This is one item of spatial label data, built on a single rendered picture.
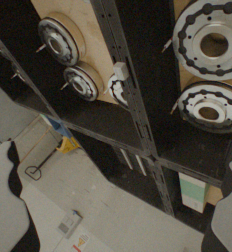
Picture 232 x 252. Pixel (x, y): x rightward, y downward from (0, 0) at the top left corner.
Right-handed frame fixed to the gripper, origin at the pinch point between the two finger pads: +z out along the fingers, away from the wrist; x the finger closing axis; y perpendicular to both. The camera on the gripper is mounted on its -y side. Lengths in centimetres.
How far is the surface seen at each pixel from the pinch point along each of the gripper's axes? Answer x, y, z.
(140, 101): 2.7, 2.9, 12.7
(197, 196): 20.0, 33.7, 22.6
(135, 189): 6, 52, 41
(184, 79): 10.7, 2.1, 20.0
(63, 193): -120, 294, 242
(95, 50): -5.2, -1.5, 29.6
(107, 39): -1.4, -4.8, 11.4
